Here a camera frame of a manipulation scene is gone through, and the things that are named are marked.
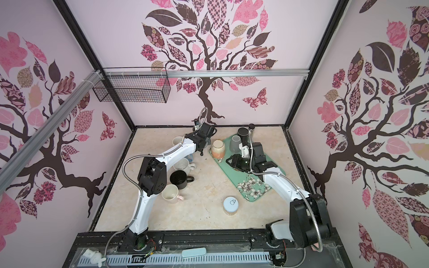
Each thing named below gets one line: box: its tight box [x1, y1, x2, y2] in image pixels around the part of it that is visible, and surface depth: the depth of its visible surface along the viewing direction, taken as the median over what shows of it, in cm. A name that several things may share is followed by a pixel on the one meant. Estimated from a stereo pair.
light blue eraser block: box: [181, 247, 207, 258], surface depth 70 cm
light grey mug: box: [229, 135, 242, 153], surface depth 103 cm
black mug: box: [236, 125, 250, 147], surface depth 108 cm
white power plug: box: [82, 248, 107, 268], surface depth 69 cm
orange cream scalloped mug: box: [211, 139, 226, 160], surface depth 100 cm
